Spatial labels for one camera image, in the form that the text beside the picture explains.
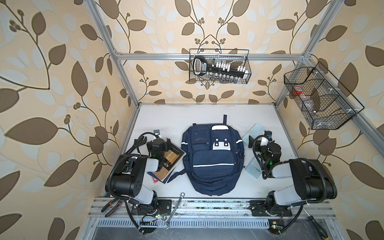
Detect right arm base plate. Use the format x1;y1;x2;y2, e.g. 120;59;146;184
249;200;293;217

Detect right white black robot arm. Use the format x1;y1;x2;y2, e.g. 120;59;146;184
248;131;338;235

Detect wall wire basket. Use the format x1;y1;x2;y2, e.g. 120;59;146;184
189;48;252;85
284;62;365;130

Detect navy blue student backpack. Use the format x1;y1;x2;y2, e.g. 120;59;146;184
168;115;245;196

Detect back wall wire basket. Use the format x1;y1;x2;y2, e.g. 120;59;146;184
189;48;252;85

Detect black adjustable wrench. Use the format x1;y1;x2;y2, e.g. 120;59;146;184
132;136;147;149

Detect light green pencil case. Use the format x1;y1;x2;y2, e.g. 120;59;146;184
242;124;265;147

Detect black yellow screwdriver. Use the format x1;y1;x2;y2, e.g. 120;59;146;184
303;209;330;240

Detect orange black pliers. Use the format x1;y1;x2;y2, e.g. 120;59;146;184
101;198;124;218

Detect right wall wire basket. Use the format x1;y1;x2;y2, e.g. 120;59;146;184
284;62;365;130

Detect brown hardcover book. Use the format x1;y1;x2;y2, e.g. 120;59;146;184
148;142;186;184

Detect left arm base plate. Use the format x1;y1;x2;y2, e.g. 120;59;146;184
132;199;172;216

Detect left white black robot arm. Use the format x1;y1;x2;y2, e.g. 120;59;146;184
106;132;171;235

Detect silver combination wrench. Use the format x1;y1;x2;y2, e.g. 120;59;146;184
163;192;185;230

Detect black socket set rail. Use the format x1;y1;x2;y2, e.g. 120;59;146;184
189;55;252;80

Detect red capped clear bottle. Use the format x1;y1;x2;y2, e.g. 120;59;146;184
292;86;310;101

